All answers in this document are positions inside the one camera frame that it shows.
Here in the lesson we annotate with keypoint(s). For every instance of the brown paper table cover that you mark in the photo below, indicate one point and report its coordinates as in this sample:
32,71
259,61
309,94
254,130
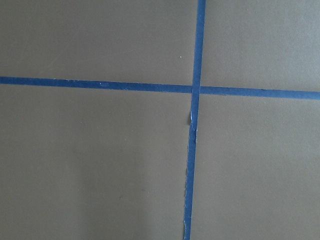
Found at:
159,119

